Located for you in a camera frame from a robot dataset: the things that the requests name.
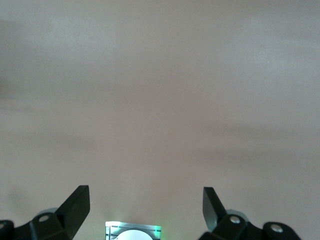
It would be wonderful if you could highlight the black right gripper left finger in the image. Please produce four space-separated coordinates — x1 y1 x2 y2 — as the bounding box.
0 184 90 240

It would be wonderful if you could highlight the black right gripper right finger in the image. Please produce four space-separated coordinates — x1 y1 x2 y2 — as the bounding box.
198 186 303 240

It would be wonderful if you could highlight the brown table cover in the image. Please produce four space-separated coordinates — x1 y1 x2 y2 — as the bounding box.
0 0 320 240

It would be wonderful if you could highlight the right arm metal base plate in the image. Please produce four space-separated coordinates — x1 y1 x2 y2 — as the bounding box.
104 221 163 240

